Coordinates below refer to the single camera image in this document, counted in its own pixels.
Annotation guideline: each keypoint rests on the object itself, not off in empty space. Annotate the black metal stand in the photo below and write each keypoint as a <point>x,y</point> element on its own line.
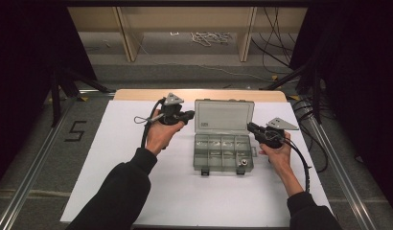
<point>55,96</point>
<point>316,96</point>

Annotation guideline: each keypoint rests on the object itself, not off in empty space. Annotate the clear plastic compartment box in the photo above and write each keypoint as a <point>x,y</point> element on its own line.
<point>223,116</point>

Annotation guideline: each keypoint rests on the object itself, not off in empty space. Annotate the dark curtain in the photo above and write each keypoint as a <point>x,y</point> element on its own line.
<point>360,80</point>
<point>22,64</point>

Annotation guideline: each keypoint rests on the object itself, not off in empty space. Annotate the person's right hand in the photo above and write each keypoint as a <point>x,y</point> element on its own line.
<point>279,156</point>

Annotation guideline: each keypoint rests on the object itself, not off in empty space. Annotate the white paper sheet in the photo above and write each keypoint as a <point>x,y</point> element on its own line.
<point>137,179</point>

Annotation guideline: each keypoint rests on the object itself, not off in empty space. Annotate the aluminium floor rail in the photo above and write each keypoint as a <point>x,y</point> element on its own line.
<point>341,179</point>
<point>28,182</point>

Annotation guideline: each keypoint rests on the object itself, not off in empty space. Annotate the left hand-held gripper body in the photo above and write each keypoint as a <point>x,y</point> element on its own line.
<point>172,110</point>

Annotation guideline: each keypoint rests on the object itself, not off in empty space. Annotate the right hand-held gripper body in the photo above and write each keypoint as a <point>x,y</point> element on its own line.
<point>272,137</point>

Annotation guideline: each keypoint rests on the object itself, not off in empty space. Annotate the person's left hand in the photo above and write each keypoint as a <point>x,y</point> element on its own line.
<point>159,135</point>

